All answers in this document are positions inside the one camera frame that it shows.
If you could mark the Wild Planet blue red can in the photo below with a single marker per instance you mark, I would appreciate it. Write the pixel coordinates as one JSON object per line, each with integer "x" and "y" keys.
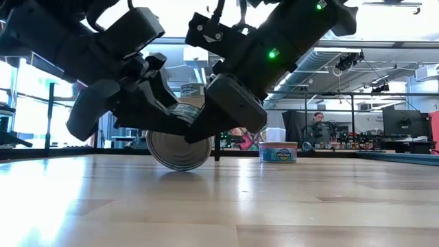
{"x": 278, "y": 153}

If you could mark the black cloth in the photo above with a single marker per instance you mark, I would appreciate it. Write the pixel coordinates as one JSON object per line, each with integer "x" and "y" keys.
{"x": 293, "y": 123}

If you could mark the wooden shelf black metal legs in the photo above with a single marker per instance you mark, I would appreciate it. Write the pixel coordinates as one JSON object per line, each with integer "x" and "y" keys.
{"x": 49, "y": 116}

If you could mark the person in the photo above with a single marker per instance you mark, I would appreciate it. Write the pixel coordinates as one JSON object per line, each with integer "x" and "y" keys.
{"x": 318, "y": 117}

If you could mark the grey ceiling rail fixture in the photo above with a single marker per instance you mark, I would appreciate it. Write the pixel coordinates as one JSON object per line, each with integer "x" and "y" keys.
{"x": 391, "y": 4}

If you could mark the background black robot arm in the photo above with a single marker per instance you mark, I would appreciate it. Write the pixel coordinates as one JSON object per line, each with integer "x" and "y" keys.
{"x": 308, "y": 132}
{"x": 233, "y": 139}

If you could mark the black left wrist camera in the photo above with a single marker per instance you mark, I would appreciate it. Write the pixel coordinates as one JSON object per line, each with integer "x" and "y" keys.
{"x": 133, "y": 31}

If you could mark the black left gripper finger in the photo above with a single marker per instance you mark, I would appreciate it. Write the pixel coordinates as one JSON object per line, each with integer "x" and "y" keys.
{"x": 92, "y": 109}
{"x": 161, "y": 91}

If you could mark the black aluminium table frame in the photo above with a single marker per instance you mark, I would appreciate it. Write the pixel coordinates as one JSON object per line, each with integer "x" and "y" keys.
{"x": 34, "y": 153}

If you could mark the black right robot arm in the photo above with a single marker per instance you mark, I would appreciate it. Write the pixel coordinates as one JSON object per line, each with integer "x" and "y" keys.
{"x": 308, "y": 24}

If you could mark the silver corrugated air duct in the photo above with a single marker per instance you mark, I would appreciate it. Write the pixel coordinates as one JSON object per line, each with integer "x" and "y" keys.
{"x": 315, "y": 61}

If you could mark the colourful patchwork panel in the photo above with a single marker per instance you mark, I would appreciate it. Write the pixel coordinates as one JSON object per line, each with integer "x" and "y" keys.
{"x": 247, "y": 142}

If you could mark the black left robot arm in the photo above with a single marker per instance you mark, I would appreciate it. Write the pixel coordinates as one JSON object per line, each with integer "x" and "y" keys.
{"x": 51, "y": 37}

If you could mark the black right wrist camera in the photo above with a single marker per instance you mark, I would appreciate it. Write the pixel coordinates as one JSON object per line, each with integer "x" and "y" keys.
{"x": 212, "y": 34}

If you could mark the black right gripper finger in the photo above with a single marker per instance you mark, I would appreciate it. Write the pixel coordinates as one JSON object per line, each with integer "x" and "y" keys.
{"x": 236, "y": 103}

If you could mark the black ceiling spotlight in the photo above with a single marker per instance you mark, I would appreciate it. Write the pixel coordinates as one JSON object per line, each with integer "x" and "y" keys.
{"x": 380, "y": 88}
{"x": 348, "y": 61}

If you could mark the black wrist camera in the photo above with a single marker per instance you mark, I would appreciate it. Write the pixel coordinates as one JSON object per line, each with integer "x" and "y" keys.
{"x": 212, "y": 34}
{"x": 133, "y": 31}

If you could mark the white ceiling box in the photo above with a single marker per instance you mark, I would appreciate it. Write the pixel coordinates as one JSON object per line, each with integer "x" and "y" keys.
{"x": 195, "y": 56}

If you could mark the orange red panel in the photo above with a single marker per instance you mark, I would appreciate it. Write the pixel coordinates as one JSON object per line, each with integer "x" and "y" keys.
{"x": 435, "y": 130}

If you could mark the white wall unit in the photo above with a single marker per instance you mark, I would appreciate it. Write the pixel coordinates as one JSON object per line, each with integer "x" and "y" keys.
{"x": 428, "y": 72}

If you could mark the black desktop monitor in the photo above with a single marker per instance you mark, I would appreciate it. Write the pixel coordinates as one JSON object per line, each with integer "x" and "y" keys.
{"x": 404, "y": 123}

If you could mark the gold lid seafood can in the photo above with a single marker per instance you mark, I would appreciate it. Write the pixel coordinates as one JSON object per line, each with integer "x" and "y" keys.
{"x": 175, "y": 152}

